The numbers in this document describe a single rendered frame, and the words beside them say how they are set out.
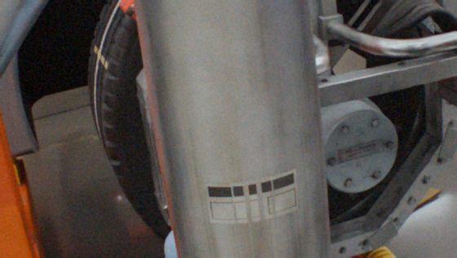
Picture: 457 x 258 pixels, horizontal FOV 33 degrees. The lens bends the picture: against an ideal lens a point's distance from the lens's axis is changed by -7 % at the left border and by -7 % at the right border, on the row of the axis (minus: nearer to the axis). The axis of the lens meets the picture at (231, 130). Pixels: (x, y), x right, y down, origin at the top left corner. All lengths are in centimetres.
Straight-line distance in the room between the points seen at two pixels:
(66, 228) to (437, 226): 132
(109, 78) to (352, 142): 39
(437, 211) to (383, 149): 157
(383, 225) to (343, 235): 7
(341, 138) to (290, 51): 76
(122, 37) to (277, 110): 88
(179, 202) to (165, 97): 6
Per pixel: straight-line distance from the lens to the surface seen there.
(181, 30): 36
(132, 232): 281
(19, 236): 111
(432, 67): 111
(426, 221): 267
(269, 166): 38
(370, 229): 142
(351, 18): 137
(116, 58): 125
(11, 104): 158
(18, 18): 51
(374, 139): 116
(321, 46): 109
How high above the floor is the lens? 134
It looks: 22 degrees down
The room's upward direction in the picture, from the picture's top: 8 degrees counter-clockwise
